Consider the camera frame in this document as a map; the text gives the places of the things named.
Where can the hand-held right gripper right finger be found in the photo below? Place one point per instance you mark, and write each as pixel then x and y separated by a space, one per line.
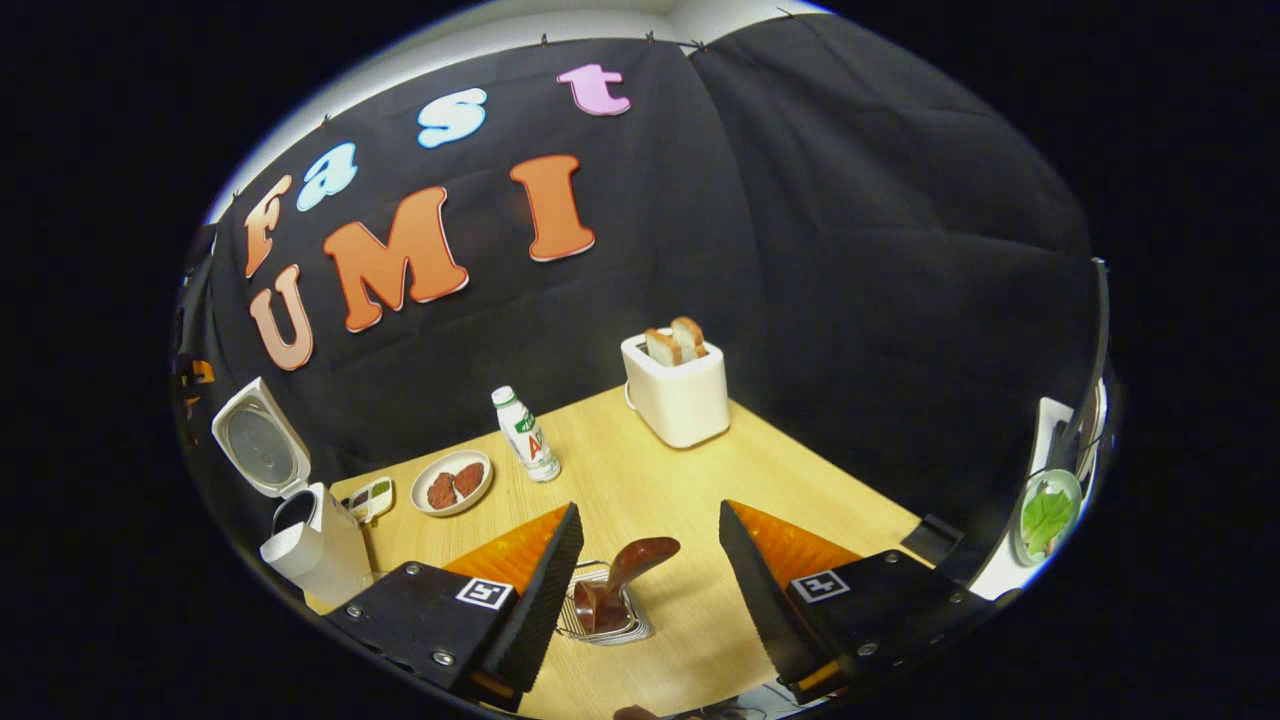
pixel 770 600

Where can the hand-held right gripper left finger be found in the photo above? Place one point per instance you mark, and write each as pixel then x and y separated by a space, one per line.
pixel 540 610

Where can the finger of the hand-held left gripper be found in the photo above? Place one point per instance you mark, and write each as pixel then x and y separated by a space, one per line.
pixel 200 372

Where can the brown wooden spoon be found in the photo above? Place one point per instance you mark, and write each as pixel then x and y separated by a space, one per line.
pixel 640 560

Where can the white rice cooker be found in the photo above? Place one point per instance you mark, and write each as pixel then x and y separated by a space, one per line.
pixel 320 560

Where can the red meat piece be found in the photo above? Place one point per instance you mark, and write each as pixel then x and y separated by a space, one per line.
pixel 468 479
pixel 441 491

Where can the white green drink bottle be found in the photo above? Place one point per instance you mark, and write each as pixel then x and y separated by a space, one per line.
pixel 530 440

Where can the white round plate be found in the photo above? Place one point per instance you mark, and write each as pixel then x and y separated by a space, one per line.
pixel 435 463

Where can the small white condiment dish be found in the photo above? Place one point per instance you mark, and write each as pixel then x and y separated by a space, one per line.
pixel 372 498

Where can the white toaster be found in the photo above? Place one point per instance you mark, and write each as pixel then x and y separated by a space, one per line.
pixel 680 405

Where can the pale green plate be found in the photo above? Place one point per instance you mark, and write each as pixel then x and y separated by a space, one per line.
pixel 1022 540

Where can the green leafy vegetable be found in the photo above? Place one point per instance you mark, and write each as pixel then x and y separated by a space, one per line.
pixel 1045 518

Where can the white side table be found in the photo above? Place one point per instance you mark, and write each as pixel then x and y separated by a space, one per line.
pixel 1045 430

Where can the black backdrop cloth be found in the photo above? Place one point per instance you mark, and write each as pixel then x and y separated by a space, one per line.
pixel 850 250

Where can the black stand pole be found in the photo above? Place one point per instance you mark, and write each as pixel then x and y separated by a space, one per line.
pixel 1098 340

